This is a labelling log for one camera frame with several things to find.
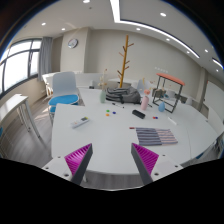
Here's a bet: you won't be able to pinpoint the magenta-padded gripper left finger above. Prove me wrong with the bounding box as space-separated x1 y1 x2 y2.
42 143 94 186

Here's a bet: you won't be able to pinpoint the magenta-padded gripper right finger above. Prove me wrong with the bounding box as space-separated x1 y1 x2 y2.
130 142 184 186

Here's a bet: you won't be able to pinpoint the grey pink striped towel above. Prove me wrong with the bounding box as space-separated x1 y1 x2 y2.
135 127 179 147

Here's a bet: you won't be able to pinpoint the white remote control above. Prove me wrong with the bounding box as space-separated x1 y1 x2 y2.
70 116 90 129

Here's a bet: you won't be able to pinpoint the white rectangular bar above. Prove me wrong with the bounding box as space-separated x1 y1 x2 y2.
167 116 178 126

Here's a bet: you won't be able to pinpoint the black rectangular box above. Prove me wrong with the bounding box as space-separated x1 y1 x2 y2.
131 109 147 120

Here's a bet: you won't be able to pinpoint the blue vase with flowers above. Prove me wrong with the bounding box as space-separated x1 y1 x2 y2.
157 100 166 113

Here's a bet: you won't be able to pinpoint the pink vase with flowers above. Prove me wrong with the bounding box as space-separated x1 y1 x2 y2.
140 88 152 111

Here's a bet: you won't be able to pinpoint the green vase with dried stems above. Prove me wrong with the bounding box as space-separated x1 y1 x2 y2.
98 68 109 104

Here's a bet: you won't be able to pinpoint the grey backpack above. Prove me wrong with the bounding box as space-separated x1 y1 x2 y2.
105 85 142 105

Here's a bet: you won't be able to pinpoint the white chair with blue seat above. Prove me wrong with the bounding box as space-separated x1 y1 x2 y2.
48 71 81 126

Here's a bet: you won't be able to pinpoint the white side table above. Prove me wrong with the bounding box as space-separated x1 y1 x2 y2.
0 93 42 144

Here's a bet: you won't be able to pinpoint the wooden coat tree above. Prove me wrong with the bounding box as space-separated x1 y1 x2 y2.
116 34 135 89

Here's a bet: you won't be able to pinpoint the grey curtain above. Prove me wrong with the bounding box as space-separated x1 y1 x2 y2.
37 35 54 82

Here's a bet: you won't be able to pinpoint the dark-framed window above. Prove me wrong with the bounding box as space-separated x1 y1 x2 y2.
0 38 43 98

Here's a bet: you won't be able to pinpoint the round ceiling spotlights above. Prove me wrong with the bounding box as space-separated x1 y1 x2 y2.
39 0 223 66

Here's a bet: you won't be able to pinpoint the long ceiling light strip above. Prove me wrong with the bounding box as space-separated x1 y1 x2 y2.
109 0 201 59

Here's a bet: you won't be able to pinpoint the black frame stand orange top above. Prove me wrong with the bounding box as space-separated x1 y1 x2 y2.
152 72 186 114

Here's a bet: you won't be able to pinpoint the round wall clock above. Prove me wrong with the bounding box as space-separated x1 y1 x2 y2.
67 37 79 50

